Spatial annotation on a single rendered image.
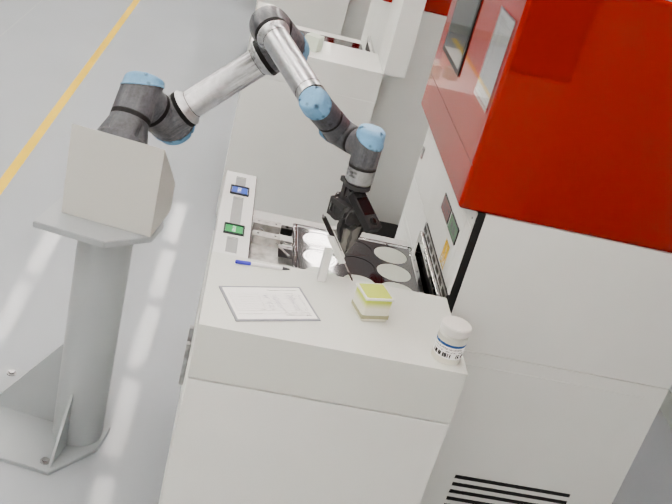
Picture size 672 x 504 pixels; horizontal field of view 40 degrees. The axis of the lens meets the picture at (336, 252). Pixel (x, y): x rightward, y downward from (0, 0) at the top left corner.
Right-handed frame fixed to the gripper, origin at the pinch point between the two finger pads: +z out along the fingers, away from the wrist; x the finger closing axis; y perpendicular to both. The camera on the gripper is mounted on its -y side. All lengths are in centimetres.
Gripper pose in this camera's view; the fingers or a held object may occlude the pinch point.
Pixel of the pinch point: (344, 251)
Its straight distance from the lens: 247.9
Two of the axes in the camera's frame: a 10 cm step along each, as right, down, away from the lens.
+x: -7.6, 1.1, -6.4
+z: -2.4, 8.7, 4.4
